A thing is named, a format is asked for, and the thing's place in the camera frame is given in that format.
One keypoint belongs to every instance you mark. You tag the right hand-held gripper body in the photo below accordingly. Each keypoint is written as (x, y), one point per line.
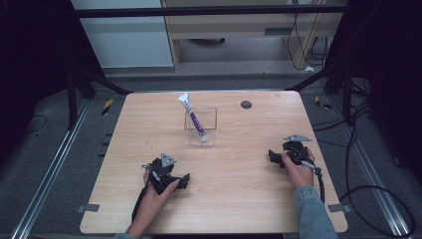
(294, 151)

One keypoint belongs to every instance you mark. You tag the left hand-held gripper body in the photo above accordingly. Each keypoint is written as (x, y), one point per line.
(161, 171)

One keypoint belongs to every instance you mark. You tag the clear plastic container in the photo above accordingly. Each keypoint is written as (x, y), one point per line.
(209, 127)

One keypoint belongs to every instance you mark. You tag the white purple toothpaste tube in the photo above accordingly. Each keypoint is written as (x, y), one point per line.
(194, 118)

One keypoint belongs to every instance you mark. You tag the person's right hand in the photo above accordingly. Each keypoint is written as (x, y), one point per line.
(300, 174)

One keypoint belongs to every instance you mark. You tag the person's left hand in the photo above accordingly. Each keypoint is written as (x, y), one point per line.
(153, 199)

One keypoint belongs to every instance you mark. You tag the yellow black tape strip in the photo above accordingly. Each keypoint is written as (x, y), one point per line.
(322, 103)
(107, 106)

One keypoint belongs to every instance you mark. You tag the grey round table grommet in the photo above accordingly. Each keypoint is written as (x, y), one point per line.
(246, 104)

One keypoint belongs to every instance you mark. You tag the black metal stand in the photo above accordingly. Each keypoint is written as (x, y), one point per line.
(347, 99)
(72, 99)

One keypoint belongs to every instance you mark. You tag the white plug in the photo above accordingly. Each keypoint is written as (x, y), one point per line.
(309, 69)

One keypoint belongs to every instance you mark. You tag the black curtain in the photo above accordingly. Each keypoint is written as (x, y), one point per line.
(391, 66)
(33, 66)

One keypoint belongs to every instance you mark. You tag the white cabinet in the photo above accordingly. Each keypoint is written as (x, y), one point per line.
(126, 43)

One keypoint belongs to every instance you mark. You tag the light wooden desk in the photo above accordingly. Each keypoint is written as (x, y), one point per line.
(232, 30)

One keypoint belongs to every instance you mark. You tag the grey table bracket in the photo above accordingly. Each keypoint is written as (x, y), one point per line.
(89, 208)
(340, 208)

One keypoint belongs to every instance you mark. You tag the silver aluminium floor rail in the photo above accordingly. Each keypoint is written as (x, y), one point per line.
(49, 169)
(371, 176)

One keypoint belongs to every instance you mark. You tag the black horizontal frame bar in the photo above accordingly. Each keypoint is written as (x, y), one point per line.
(199, 11)

